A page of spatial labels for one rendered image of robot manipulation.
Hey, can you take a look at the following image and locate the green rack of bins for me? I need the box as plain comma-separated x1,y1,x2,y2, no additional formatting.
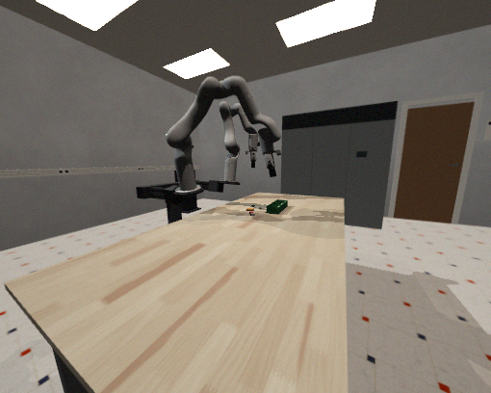
267,199,288,214

